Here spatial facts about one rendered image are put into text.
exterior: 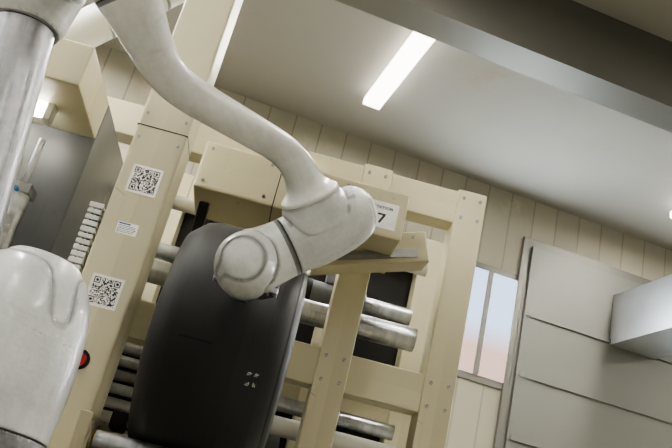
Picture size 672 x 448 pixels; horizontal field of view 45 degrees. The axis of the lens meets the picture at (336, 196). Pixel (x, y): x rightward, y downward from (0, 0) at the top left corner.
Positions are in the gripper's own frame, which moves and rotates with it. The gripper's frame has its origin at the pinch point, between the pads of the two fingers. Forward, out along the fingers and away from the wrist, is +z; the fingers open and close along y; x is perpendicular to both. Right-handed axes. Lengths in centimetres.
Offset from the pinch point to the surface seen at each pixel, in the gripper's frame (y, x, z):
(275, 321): -7.4, 3.8, 3.3
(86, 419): 24.4, 32.2, 7.6
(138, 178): 34.0, -23.6, 27.0
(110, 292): 30.9, 5.1, 22.9
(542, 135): -149, -197, 332
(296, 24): 27, -203, 284
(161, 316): 15.7, 8.7, 4.3
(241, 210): 10, -31, 64
